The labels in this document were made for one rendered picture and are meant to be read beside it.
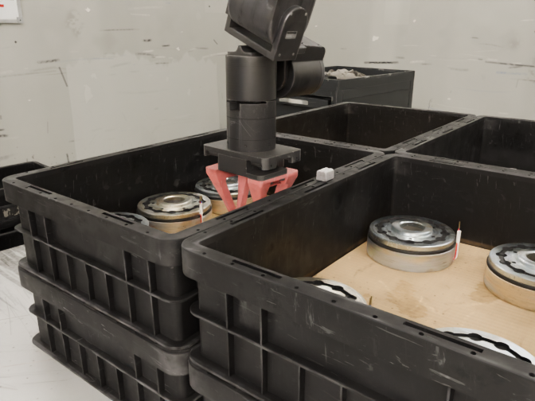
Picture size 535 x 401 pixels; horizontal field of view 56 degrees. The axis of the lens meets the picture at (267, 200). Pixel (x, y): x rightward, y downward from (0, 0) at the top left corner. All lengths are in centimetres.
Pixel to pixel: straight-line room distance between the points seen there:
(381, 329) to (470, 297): 27
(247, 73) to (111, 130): 331
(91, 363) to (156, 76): 347
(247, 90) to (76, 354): 37
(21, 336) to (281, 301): 49
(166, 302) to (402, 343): 23
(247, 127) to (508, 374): 37
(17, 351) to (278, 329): 44
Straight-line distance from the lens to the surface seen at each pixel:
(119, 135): 388
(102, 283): 55
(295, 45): 55
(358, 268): 60
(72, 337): 64
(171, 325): 48
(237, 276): 37
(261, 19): 53
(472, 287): 60
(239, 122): 57
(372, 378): 36
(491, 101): 394
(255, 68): 56
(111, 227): 48
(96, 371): 64
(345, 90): 206
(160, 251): 43
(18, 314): 84
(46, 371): 70
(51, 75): 362
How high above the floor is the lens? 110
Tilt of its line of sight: 19 degrees down
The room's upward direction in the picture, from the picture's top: straight up
